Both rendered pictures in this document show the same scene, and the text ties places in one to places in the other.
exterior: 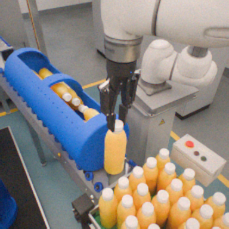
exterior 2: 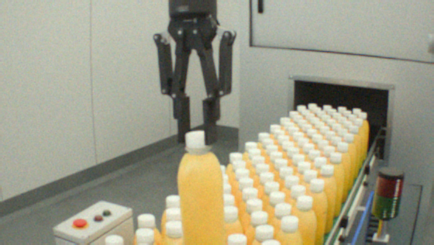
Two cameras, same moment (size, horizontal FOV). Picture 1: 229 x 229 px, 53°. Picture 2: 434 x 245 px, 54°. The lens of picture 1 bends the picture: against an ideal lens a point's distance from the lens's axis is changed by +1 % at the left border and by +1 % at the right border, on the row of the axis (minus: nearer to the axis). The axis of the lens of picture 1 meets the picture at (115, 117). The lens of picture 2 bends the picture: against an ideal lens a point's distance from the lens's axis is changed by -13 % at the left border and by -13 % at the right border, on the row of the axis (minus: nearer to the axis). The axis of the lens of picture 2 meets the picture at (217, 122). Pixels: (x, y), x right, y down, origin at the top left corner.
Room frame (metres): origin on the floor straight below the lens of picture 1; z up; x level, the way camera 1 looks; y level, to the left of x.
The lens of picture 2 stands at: (0.81, 0.66, 1.59)
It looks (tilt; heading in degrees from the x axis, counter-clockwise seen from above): 14 degrees down; 244
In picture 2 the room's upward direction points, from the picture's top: straight up
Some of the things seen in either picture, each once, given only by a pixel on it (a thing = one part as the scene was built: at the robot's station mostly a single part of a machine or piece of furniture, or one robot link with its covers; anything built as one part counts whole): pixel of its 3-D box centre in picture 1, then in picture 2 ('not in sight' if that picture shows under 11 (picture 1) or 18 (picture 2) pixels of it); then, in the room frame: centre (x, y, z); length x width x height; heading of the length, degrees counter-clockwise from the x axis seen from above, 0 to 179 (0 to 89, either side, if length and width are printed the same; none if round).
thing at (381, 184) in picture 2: not in sight; (390, 184); (0.09, 0.04, 1.23); 0.06 x 0.06 x 0.04
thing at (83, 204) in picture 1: (84, 209); not in sight; (0.46, 0.13, 0.95); 0.10 x 0.07 x 0.10; 129
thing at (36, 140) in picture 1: (36, 142); not in sight; (1.39, 0.71, 0.31); 0.06 x 0.06 x 0.63; 39
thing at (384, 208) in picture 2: not in sight; (387, 203); (0.09, 0.04, 1.18); 0.06 x 0.06 x 0.05
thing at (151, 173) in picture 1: (148, 177); not in sight; (0.58, -0.15, 1.00); 0.07 x 0.07 x 0.20
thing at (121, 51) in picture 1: (122, 45); not in sight; (0.52, -0.02, 1.63); 0.09 x 0.09 x 0.06
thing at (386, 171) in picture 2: not in sight; (386, 205); (0.09, 0.04, 1.18); 0.06 x 0.06 x 0.16
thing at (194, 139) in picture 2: (116, 125); (198, 139); (0.51, 0.00, 1.37); 0.04 x 0.04 x 0.02
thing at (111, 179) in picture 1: (115, 170); not in sight; (0.62, 0.00, 0.99); 0.10 x 0.02 x 0.12; 129
